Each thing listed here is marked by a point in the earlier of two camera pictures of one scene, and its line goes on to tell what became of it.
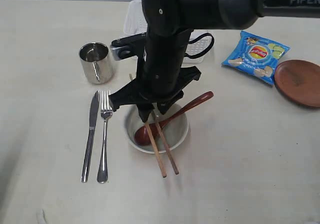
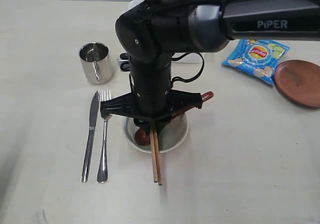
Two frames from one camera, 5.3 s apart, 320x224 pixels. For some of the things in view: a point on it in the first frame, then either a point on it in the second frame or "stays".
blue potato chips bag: [256, 56] stays
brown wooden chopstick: [165, 141] -> [158, 157]
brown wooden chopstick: [154, 145] -> [153, 150]
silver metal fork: [106, 112] stays
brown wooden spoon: [142, 135] stays
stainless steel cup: [96, 62] stays
